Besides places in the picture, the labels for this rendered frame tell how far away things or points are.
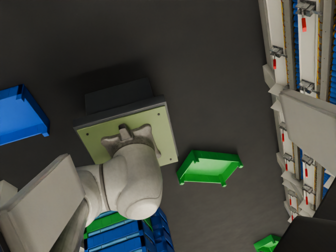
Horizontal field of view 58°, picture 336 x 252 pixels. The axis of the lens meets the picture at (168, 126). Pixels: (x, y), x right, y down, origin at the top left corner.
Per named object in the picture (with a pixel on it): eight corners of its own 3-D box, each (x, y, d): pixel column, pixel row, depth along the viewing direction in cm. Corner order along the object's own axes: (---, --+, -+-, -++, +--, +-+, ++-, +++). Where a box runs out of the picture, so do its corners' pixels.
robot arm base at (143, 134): (147, 114, 102) (149, 125, 98) (161, 154, 117) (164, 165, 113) (94, 130, 102) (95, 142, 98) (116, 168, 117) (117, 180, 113)
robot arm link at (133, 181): (158, 168, 113) (171, 220, 98) (109, 178, 111) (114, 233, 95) (154, 138, 102) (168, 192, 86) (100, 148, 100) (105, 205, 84)
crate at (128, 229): (140, 218, 146) (143, 234, 141) (153, 233, 161) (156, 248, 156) (83, 239, 148) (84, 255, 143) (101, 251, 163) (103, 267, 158)
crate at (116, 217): (137, 204, 152) (140, 218, 146) (150, 219, 167) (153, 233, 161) (83, 224, 154) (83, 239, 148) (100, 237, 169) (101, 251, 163)
